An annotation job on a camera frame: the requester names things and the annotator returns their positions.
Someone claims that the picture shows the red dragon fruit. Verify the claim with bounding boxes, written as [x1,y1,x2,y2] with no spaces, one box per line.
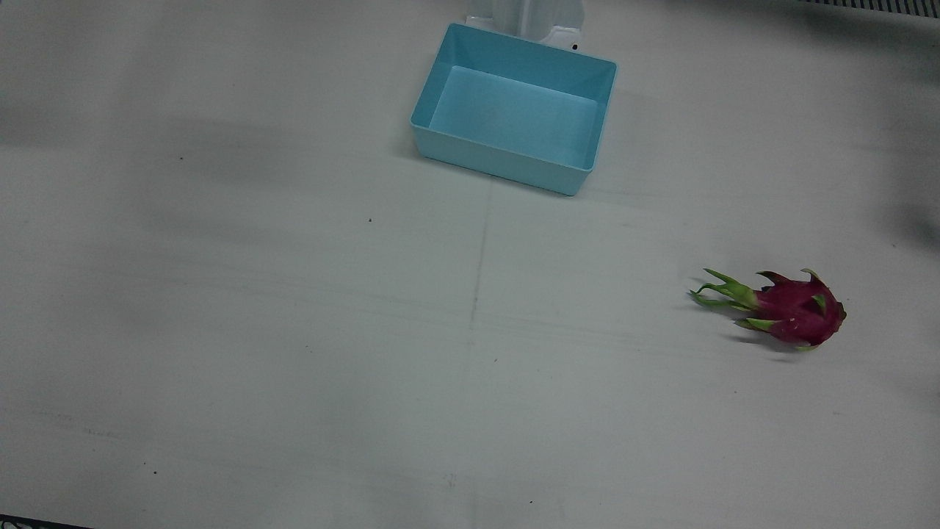
[689,268,847,351]

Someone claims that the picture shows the light blue plastic box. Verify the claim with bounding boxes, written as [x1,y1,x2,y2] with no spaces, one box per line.
[410,23,618,197]

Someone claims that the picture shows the grey ribbed metal panel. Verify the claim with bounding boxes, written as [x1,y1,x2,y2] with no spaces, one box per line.
[797,0,940,18]

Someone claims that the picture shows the white camera stand base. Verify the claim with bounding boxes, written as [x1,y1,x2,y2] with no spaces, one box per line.
[465,0,586,51]

